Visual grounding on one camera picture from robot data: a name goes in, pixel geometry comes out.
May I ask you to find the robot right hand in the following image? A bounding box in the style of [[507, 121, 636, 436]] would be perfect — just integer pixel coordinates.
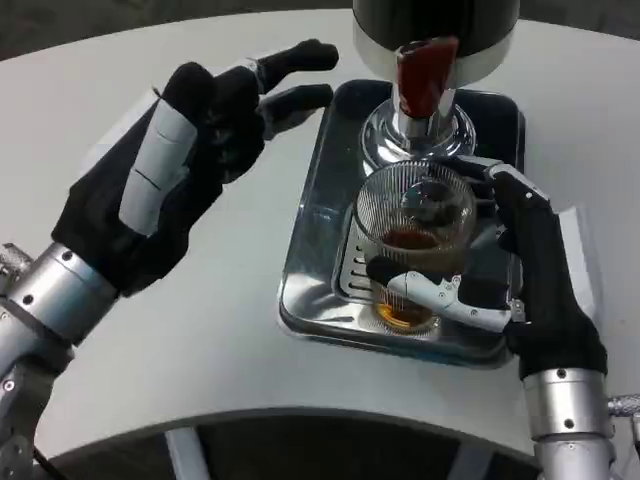
[[367, 155, 609, 384]]

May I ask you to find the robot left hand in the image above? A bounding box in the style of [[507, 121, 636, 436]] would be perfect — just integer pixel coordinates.
[[52, 39, 340, 299]]

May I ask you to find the clear ribbed glass cup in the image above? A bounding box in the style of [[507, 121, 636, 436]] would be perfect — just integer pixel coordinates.
[[355, 160, 478, 332]]

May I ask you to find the steel drip tray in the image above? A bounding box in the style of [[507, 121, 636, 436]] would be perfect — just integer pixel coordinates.
[[278, 79, 527, 370]]

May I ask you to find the steel slotted drip grid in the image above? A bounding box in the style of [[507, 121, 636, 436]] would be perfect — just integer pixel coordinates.
[[338, 219, 384, 302]]

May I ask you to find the red tap lever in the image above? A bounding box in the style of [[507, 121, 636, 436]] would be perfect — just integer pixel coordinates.
[[394, 35, 459, 119]]

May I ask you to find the black steel drink dispenser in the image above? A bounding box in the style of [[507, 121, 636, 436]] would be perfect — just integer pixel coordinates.
[[351, 0, 524, 174]]

